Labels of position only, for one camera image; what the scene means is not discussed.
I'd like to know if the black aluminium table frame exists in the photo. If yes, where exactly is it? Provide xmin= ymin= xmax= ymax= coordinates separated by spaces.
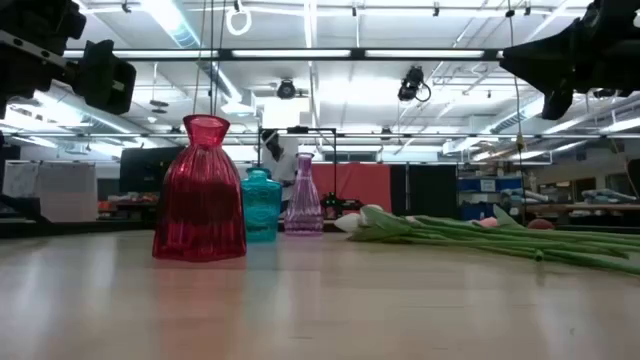
xmin=0 ymin=218 xmax=640 ymax=240

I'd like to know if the red partition curtain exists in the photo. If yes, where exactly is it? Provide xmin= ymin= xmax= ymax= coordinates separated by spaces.
xmin=310 ymin=162 xmax=393 ymax=226

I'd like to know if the small black background robot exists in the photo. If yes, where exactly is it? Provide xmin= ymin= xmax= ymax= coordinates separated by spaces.
xmin=319 ymin=191 xmax=366 ymax=220

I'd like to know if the teal glass vase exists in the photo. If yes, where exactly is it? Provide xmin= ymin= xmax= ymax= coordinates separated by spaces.
xmin=240 ymin=167 xmax=284 ymax=245

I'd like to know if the white looped cable ring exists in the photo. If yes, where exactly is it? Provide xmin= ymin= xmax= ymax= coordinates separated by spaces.
xmin=224 ymin=3 xmax=253 ymax=37

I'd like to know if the person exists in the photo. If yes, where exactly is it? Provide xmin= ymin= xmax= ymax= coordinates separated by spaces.
xmin=259 ymin=128 xmax=300 ymax=214

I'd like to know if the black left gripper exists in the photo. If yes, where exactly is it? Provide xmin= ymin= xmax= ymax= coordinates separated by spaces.
xmin=0 ymin=0 xmax=138 ymax=120

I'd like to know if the red ribbed glass vase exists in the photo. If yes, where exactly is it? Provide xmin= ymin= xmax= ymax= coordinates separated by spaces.
xmin=151 ymin=113 xmax=248 ymax=263

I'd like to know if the thin black hanging cable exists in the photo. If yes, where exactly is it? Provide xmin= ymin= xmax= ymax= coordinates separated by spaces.
xmin=208 ymin=0 xmax=216 ymax=116

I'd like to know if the purple glass vase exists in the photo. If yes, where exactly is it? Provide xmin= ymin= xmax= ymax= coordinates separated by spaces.
xmin=283 ymin=152 xmax=325 ymax=236

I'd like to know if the wooden background table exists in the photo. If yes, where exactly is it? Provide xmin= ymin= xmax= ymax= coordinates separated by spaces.
xmin=519 ymin=202 xmax=640 ymax=214

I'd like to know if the round black hanging camera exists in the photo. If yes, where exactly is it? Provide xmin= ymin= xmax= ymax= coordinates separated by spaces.
xmin=275 ymin=78 xmax=298 ymax=101

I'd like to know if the pink artificial tulip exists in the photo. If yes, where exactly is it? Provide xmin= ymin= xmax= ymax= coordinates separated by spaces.
xmin=469 ymin=204 xmax=640 ymax=246

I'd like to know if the white board panel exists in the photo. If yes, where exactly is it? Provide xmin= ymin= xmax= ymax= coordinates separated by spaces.
xmin=2 ymin=160 xmax=99 ymax=224

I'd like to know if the hanging cable with yellow plug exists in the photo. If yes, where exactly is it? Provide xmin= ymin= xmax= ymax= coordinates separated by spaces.
xmin=505 ymin=0 xmax=527 ymax=221

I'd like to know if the black monitor screen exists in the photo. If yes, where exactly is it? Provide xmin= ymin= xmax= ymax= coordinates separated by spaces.
xmin=118 ymin=145 xmax=187 ymax=194

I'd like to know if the black background gantry frame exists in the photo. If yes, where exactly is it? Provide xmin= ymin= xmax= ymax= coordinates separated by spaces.
xmin=256 ymin=126 xmax=339 ymax=221

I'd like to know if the blue storage shelf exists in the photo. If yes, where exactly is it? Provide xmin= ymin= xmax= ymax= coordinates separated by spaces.
xmin=457 ymin=174 xmax=525 ymax=222

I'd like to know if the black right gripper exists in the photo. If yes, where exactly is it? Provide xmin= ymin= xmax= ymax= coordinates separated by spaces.
xmin=499 ymin=0 xmax=640 ymax=122

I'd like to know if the black partition curtain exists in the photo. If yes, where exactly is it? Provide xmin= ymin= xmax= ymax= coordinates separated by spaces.
xmin=391 ymin=163 xmax=459 ymax=221

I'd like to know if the black overhead beam with lights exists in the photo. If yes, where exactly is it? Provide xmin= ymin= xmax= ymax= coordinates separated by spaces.
xmin=62 ymin=47 xmax=506 ymax=62

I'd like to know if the thin black crossbar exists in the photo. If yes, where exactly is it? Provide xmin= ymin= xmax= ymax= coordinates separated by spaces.
xmin=0 ymin=131 xmax=640 ymax=141

